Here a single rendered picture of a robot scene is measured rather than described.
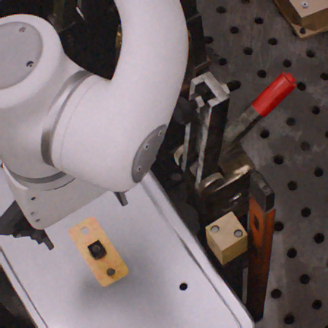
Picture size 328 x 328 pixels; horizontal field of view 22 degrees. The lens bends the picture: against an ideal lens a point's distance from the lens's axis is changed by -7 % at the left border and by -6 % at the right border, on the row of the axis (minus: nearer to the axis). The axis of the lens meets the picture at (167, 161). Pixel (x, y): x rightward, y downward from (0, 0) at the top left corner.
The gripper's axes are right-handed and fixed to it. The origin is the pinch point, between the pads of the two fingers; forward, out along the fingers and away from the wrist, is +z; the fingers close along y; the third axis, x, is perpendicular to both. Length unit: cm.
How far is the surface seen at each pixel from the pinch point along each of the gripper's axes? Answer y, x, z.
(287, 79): -25.6, 0.3, -2.5
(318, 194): -34, 0, 42
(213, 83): -16.8, -0.3, -9.2
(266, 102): -22.6, 0.5, -0.8
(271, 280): -20.0, 7.0, 42.3
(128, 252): -2.8, 1.9, 12.1
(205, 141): -14.2, 1.7, -2.9
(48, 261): 6.0, -2.2, 12.1
